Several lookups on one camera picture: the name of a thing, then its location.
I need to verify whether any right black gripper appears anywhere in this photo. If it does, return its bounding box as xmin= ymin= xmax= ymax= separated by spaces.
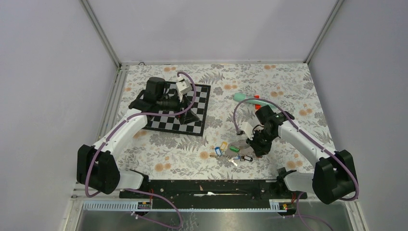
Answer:
xmin=246 ymin=128 xmax=277 ymax=158

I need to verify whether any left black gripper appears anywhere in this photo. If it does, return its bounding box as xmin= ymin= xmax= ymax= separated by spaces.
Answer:
xmin=157 ymin=91 xmax=199 ymax=124

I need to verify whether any keyring with coloured key tags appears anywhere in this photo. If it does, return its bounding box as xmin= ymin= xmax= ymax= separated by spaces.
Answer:
xmin=209 ymin=140 xmax=255 ymax=167

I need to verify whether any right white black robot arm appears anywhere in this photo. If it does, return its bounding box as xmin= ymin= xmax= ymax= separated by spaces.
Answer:
xmin=246 ymin=106 xmax=359 ymax=205

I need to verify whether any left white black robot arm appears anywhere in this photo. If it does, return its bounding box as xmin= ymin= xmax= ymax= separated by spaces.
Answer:
xmin=76 ymin=72 xmax=197 ymax=198

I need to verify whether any black white chessboard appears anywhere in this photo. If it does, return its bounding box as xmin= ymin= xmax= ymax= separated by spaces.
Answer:
xmin=144 ymin=84 xmax=211 ymax=137

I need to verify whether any mint green flashlight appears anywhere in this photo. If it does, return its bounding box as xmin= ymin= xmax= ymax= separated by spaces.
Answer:
xmin=233 ymin=93 xmax=276 ymax=109

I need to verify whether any floral patterned table mat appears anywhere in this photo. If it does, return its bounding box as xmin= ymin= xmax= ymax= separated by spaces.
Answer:
xmin=117 ymin=64 xmax=333 ymax=180

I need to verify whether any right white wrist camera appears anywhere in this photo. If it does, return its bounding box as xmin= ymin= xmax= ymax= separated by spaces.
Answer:
xmin=237 ymin=122 xmax=254 ymax=141

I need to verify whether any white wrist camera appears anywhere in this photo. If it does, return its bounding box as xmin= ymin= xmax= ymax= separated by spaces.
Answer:
xmin=237 ymin=122 xmax=254 ymax=141
xmin=176 ymin=77 xmax=192 ymax=102

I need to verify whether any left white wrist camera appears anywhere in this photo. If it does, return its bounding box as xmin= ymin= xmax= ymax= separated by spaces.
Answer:
xmin=176 ymin=77 xmax=192 ymax=102

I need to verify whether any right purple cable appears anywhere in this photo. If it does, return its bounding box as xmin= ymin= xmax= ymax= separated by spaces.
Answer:
xmin=232 ymin=98 xmax=360 ymax=231

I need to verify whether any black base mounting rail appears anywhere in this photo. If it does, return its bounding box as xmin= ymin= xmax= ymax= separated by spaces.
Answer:
xmin=119 ymin=180 xmax=307 ymax=210

